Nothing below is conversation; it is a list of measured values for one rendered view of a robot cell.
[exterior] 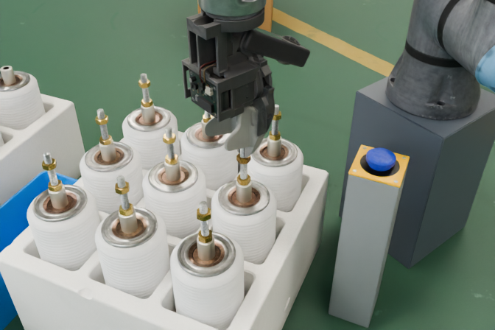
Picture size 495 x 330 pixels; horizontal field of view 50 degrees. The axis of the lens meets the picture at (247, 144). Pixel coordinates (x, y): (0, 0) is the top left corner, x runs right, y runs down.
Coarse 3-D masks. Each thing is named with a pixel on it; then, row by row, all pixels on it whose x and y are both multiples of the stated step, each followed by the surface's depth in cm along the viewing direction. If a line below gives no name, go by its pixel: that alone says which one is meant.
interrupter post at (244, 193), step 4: (236, 180) 76; (236, 184) 76; (248, 184) 76; (236, 188) 76; (240, 188) 76; (244, 188) 75; (248, 188) 76; (236, 192) 77; (240, 192) 76; (244, 192) 76; (248, 192) 76; (236, 196) 77; (240, 196) 77; (244, 196) 76; (248, 196) 77; (240, 200) 77; (244, 200) 77; (248, 200) 77
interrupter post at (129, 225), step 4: (120, 216) 71; (124, 216) 71; (128, 216) 71; (132, 216) 71; (120, 220) 71; (124, 220) 71; (128, 220) 71; (132, 220) 71; (136, 220) 72; (124, 224) 71; (128, 224) 71; (132, 224) 72; (136, 224) 73; (124, 228) 72; (128, 228) 72; (132, 228) 72; (136, 228) 73; (124, 232) 72; (128, 232) 72; (132, 232) 72
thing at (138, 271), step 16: (160, 224) 74; (96, 240) 72; (160, 240) 72; (112, 256) 70; (128, 256) 70; (144, 256) 71; (160, 256) 73; (112, 272) 72; (128, 272) 72; (144, 272) 72; (160, 272) 75; (128, 288) 74; (144, 288) 74
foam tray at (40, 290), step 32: (320, 192) 91; (288, 224) 84; (320, 224) 99; (0, 256) 78; (32, 256) 78; (96, 256) 78; (288, 256) 79; (32, 288) 78; (64, 288) 74; (96, 288) 74; (160, 288) 74; (256, 288) 74; (288, 288) 85; (32, 320) 85; (64, 320) 80; (96, 320) 76; (128, 320) 72; (160, 320) 70; (192, 320) 70; (256, 320) 71
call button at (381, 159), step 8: (368, 152) 74; (376, 152) 74; (384, 152) 74; (392, 152) 74; (368, 160) 73; (376, 160) 72; (384, 160) 72; (392, 160) 72; (376, 168) 72; (384, 168) 72
